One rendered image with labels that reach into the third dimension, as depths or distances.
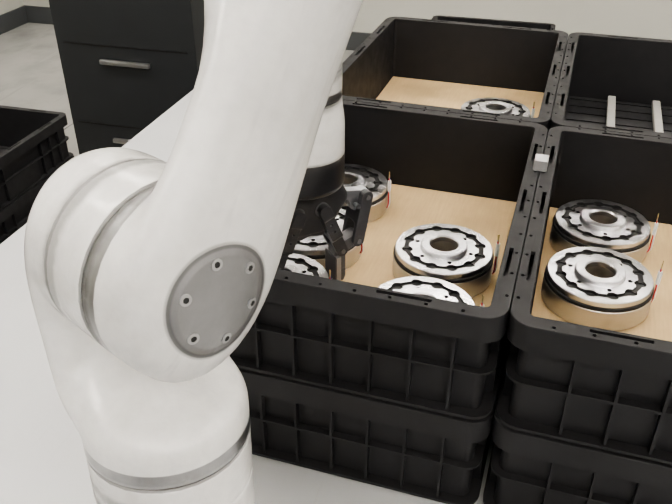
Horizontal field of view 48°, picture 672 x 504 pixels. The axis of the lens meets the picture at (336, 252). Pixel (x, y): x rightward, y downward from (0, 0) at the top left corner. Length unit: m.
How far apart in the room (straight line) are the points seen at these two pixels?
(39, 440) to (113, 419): 0.45
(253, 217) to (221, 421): 0.12
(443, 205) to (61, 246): 0.65
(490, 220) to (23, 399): 0.57
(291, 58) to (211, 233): 0.08
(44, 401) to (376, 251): 0.40
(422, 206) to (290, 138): 0.60
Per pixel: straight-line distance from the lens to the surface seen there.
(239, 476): 0.44
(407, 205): 0.93
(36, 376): 0.93
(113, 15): 2.32
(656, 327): 0.79
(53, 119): 1.91
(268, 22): 0.32
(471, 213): 0.92
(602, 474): 0.67
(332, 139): 0.65
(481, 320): 0.58
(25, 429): 0.87
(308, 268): 0.75
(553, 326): 0.59
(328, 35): 0.34
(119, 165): 0.37
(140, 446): 0.40
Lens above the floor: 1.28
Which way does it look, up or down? 32 degrees down
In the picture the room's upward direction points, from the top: straight up
